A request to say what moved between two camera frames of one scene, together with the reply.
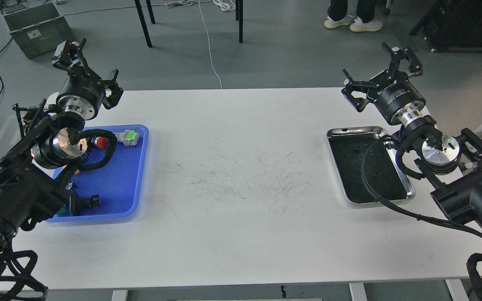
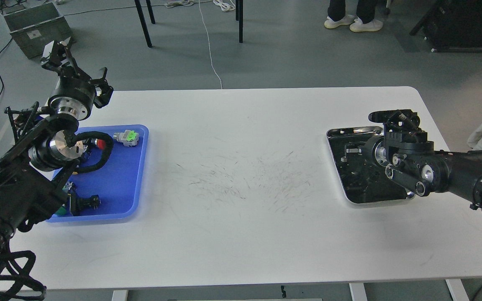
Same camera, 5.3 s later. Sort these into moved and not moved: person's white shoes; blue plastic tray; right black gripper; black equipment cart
Moved: right black gripper
Not moved: blue plastic tray; person's white shoes; black equipment cart
